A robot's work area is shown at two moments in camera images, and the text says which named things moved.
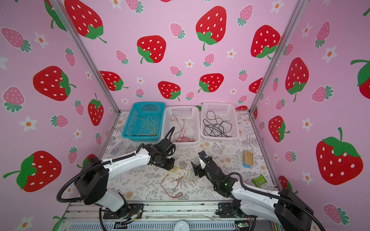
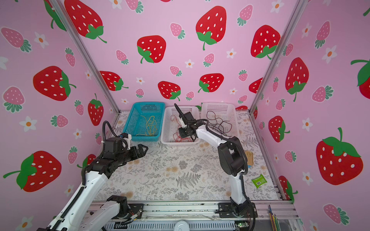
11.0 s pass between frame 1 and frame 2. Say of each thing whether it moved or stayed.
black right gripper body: moved
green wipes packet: stayed
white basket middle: stayed
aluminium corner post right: stayed
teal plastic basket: stayed
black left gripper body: moved
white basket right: stayed
